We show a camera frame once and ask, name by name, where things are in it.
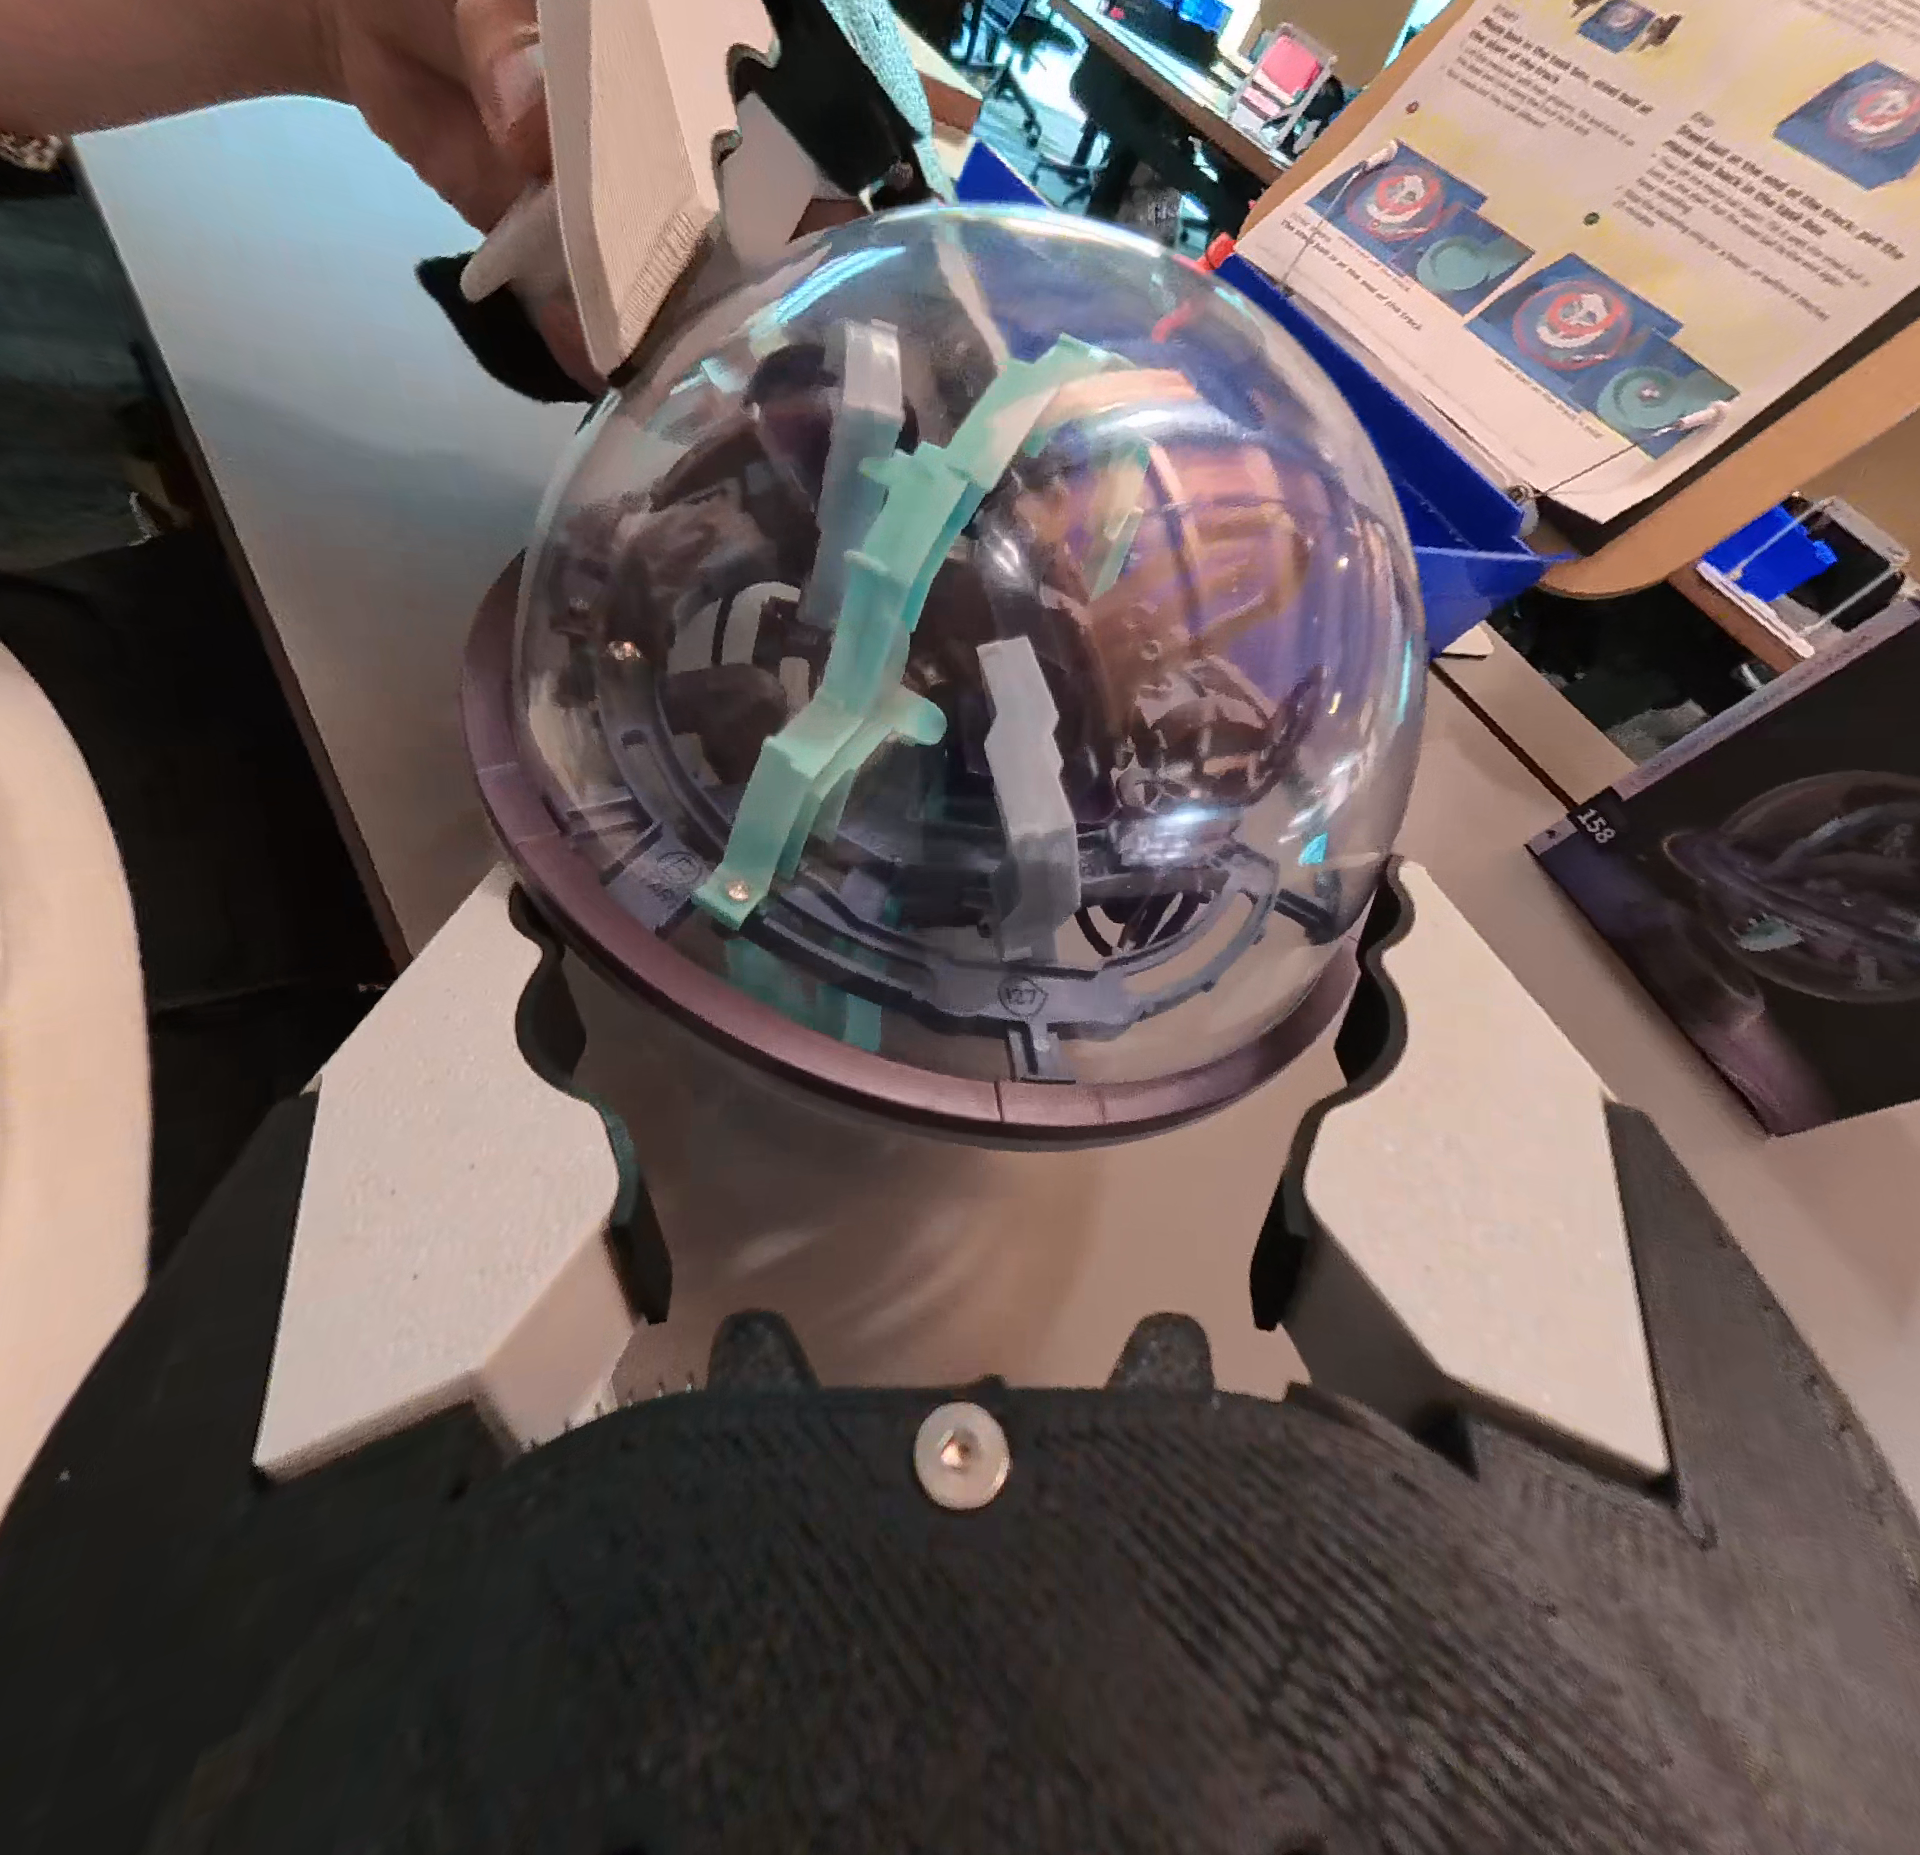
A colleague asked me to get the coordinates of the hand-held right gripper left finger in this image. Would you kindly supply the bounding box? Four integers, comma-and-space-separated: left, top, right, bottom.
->
255, 860, 675, 1482

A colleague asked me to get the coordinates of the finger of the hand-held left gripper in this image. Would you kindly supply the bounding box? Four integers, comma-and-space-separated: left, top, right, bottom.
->
534, 0, 821, 386

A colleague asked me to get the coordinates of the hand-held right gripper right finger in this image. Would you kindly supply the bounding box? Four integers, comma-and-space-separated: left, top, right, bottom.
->
1249, 859, 1672, 1488

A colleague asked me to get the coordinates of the clear plastic maze ball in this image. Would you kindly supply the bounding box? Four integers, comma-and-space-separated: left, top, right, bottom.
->
457, 202, 1430, 1149

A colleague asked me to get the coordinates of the person's left hand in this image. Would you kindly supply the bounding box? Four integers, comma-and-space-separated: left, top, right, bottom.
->
315, 0, 601, 386

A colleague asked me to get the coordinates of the long wooden desk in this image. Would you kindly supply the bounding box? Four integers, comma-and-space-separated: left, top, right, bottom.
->
1051, 0, 1292, 188

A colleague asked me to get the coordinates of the clear stand with red card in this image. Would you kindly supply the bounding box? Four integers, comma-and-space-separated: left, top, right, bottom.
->
1229, 23, 1341, 132

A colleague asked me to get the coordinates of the dark printed toy box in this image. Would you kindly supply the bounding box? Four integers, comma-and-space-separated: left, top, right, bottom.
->
1525, 615, 1920, 1140

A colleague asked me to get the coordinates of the printed instruction sheet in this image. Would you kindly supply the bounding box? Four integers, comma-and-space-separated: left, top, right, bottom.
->
1235, 0, 1920, 516

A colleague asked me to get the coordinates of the brown cardboard backing board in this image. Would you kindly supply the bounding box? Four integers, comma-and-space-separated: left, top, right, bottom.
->
1235, 0, 1920, 605

